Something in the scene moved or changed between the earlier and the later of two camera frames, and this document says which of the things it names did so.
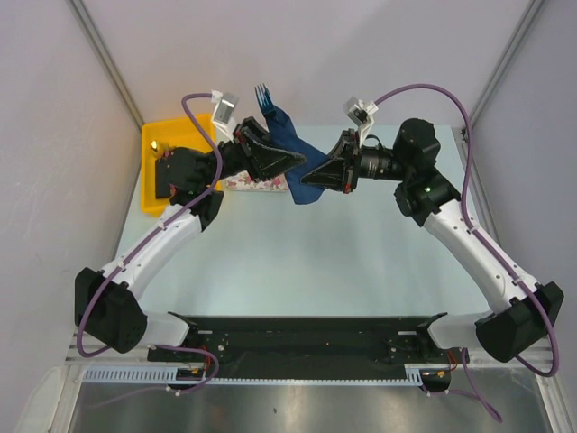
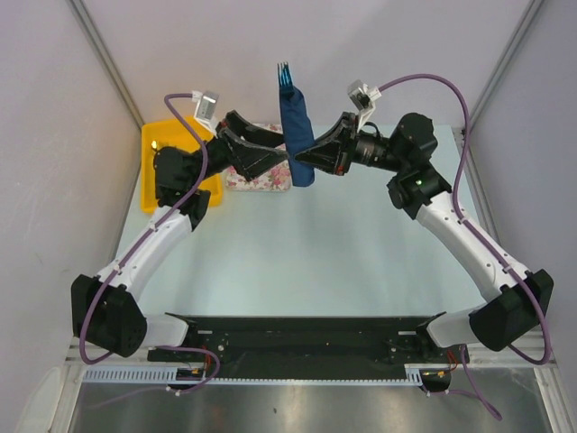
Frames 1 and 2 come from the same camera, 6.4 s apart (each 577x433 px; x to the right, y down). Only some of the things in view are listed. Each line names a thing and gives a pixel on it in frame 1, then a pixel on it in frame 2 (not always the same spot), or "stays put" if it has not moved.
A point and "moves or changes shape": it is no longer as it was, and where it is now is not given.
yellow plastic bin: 173,132 stays put
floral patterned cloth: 242,182 stays put
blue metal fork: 272,115 to 285,75
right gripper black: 342,169 to 329,153
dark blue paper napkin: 282,127 moves or changes shape
